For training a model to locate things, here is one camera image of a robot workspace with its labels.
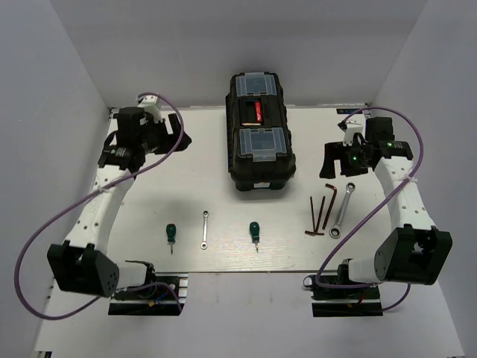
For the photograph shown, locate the green stubby screwdriver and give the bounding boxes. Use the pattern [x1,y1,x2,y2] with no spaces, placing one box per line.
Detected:
[249,222,260,251]
[165,223,177,254]

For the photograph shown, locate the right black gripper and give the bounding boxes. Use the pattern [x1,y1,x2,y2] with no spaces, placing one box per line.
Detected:
[319,139,371,179]

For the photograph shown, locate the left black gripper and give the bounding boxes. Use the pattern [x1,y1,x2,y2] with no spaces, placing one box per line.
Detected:
[139,113,192,154]

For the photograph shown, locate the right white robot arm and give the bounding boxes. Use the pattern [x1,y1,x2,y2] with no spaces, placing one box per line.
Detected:
[320,117,452,298]

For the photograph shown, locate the purple cable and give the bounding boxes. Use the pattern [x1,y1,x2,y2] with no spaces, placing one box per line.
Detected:
[314,107,425,313]
[13,92,185,321]

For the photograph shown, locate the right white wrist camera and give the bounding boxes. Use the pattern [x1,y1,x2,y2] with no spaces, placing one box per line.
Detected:
[338,120,363,146]

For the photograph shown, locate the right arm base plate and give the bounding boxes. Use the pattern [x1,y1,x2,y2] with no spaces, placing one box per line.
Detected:
[303,274,383,318]

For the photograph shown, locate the small silver ratchet wrench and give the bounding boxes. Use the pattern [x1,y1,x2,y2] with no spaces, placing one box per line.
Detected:
[200,210,209,250]

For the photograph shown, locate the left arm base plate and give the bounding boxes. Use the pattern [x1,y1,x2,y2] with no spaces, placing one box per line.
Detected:
[108,273,189,316]

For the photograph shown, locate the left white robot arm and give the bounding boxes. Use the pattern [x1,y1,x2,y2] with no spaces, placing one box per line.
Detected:
[47,106,192,298]

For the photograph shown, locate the brown T-handle hex key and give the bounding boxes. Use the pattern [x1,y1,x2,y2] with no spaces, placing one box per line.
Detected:
[304,197,324,236]

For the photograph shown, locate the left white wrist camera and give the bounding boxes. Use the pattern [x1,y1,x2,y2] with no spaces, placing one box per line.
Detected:
[136,95,163,123]

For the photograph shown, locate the large silver ratchet wrench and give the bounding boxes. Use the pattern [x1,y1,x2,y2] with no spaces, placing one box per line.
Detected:
[329,182,356,239]

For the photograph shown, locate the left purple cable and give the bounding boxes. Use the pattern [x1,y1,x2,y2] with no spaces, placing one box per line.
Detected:
[13,92,185,321]

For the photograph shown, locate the black plastic toolbox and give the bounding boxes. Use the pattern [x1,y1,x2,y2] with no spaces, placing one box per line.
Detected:
[225,72,296,192]

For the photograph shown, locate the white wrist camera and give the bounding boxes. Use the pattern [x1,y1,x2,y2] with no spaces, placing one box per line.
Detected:
[338,120,363,146]
[136,95,163,123]

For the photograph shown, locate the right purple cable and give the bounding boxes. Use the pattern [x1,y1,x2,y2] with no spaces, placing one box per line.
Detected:
[314,107,425,313]

